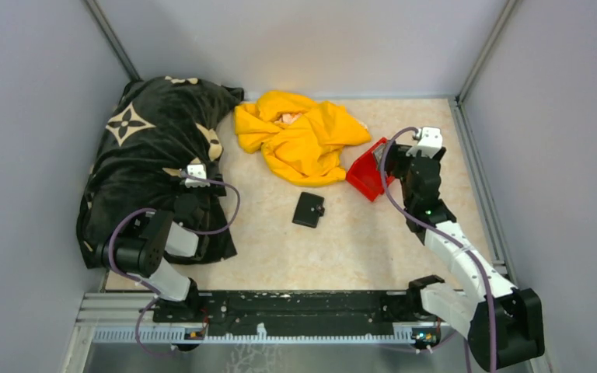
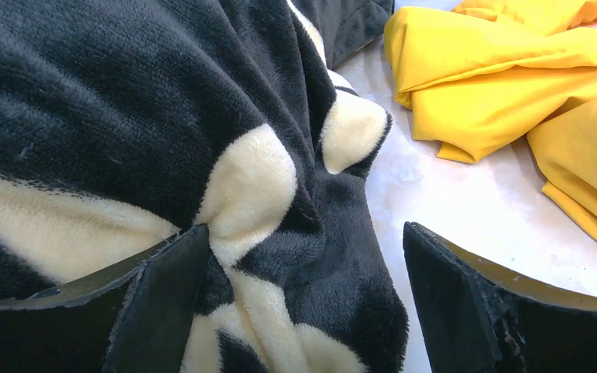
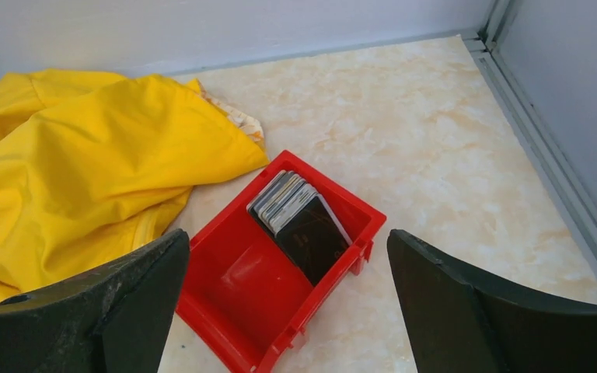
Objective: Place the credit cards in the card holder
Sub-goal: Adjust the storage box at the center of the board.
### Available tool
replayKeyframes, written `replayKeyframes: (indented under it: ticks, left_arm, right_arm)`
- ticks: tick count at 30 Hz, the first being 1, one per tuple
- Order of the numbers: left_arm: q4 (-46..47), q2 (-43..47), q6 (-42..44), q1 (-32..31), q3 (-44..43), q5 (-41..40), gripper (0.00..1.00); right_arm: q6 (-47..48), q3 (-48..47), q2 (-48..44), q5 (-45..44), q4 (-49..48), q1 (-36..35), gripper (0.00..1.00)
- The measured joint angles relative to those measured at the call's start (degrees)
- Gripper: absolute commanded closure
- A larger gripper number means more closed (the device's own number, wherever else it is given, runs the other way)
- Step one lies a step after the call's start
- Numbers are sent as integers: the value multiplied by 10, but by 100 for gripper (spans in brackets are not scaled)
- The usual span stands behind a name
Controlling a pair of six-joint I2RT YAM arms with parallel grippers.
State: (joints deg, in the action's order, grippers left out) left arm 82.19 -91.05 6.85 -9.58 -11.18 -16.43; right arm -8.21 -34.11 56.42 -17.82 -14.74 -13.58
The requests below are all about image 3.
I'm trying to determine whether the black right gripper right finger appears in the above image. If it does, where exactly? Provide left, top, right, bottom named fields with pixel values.
left=386, top=229, right=597, bottom=372

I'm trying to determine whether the red plastic bin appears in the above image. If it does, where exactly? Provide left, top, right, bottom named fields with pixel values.
left=177, top=151, right=386, bottom=372

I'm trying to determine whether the yellow jacket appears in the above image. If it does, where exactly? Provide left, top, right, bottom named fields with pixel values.
left=0, top=69, right=268, bottom=302

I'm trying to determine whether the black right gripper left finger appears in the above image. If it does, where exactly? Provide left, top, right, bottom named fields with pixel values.
left=0, top=229, right=190, bottom=372

